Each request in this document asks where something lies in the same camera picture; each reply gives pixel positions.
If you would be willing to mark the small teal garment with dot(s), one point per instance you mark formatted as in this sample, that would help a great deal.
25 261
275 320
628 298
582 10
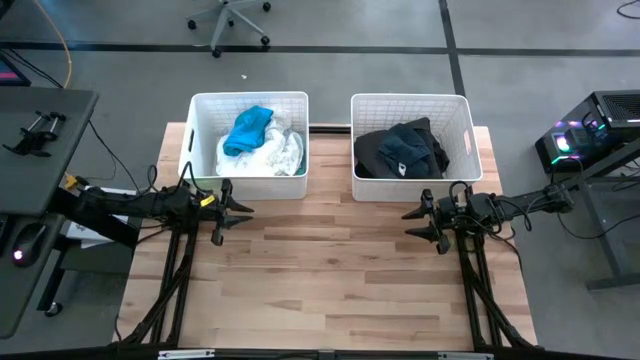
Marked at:
301 169

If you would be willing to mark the white plastic laundry basket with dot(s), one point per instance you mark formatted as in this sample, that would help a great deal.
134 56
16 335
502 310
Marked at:
450 115
200 107

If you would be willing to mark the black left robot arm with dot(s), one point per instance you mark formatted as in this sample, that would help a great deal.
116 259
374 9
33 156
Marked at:
125 202

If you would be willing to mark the black rear table rail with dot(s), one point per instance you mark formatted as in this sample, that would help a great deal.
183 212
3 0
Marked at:
330 129

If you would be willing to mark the computer monitor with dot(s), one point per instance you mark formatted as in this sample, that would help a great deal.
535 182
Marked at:
10 72

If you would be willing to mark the dark grey garment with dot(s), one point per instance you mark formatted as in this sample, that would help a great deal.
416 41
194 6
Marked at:
367 155

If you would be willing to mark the black table edge rail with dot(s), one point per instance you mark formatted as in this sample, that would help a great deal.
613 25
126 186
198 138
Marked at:
320 355

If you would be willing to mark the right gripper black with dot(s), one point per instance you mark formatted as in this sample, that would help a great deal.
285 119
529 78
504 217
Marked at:
465 212

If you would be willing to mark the yellow clamp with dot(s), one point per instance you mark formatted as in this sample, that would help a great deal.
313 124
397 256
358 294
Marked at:
72 181

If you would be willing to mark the white paper sheet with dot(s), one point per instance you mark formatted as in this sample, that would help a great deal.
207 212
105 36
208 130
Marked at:
80 231

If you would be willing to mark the black computer mouse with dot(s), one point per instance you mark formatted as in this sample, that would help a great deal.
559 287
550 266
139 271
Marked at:
30 242

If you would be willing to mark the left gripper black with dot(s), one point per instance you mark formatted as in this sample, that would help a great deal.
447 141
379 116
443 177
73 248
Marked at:
205 215

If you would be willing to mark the office chair base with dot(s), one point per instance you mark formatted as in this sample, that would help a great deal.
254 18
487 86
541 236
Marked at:
222 20

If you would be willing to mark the silver metal bracket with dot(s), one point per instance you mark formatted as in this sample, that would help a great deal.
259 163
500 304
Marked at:
185 354
465 356

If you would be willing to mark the white cloth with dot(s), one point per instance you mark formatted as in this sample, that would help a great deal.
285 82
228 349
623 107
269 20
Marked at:
270 157

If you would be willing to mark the black clamp tool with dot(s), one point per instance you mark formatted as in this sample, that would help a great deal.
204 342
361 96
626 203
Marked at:
35 135

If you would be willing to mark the teal cloth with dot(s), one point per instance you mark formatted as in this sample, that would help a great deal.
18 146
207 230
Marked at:
247 132

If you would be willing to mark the dark grey desk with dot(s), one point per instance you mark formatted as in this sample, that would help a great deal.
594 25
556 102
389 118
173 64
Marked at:
30 165

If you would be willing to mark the black computer tower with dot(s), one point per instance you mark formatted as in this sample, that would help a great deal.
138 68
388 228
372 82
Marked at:
615 115

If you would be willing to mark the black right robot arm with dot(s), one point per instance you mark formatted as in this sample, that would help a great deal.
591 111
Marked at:
530 202

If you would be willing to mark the black side table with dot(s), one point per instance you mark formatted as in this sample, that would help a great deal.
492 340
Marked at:
607 162

